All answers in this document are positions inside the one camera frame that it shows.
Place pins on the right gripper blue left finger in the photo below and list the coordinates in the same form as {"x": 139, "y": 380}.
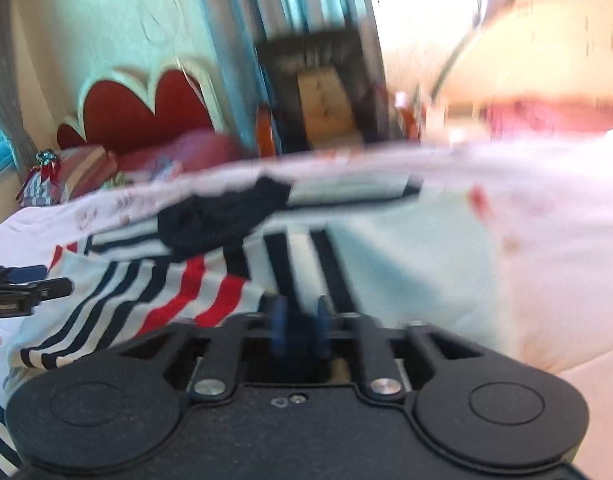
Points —
{"x": 241, "y": 339}

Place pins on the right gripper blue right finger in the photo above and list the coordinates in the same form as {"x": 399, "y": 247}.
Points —
{"x": 367, "y": 351}

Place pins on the striped knit sweater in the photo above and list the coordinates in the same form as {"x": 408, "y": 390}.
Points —
{"x": 394, "y": 248}

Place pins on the maroon blanket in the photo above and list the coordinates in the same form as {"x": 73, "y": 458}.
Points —
{"x": 193, "y": 151}

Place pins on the grey side curtain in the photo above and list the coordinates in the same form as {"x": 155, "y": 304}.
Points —
{"x": 22, "y": 147}

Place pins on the red heart-shaped headboard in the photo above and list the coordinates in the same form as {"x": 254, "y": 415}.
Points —
{"x": 123, "y": 111}

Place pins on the black leather armchair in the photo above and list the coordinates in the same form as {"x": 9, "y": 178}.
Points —
{"x": 320, "y": 96}

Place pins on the pink floral bed quilt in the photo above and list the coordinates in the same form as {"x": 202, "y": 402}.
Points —
{"x": 552, "y": 204}

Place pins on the pink pillow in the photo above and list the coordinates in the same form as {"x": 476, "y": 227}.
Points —
{"x": 510, "y": 120}

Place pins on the teal curtain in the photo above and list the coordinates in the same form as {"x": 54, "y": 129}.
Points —
{"x": 237, "y": 25}

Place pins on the cream arched headboard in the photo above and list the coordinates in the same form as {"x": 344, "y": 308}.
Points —
{"x": 545, "y": 49}

